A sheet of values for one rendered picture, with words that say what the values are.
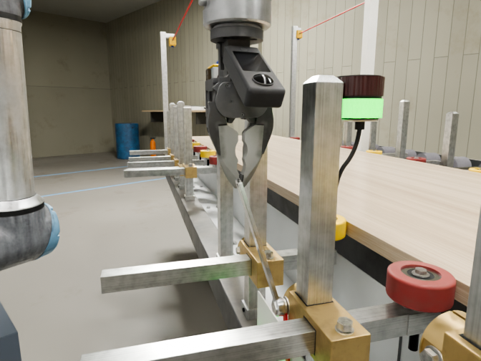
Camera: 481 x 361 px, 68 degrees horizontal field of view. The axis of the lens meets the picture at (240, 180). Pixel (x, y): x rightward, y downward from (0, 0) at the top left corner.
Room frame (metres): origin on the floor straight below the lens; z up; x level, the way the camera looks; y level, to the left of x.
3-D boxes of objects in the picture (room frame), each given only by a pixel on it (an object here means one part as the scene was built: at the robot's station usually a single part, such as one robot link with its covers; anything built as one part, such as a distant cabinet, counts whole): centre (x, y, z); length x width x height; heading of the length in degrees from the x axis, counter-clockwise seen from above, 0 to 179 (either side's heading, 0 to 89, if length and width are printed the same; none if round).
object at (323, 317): (0.41, -0.11, 0.84); 0.13 x 0.06 x 0.05; 16
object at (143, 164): (2.06, 0.43, 0.81); 0.43 x 0.03 x 0.04; 106
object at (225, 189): (0.93, 0.04, 0.92); 0.05 x 0.04 x 0.45; 16
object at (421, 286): (0.43, -0.23, 0.85); 0.08 x 0.08 x 0.11
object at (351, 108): (0.45, -0.14, 1.11); 0.06 x 0.06 x 0.02
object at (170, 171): (1.58, 0.29, 0.84); 0.43 x 0.03 x 0.04; 106
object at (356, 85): (0.45, -0.14, 1.14); 0.06 x 0.06 x 0.02
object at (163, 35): (2.91, 0.56, 1.20); 0.11 x 0.09 x 1.00; 106
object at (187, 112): (1.64, 0.24, 0.89); 0.03 x 0.03 x 0.48; 16
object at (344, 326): (0.36, -0.12, 0.88); 0.02 x 0.02 x 0.01
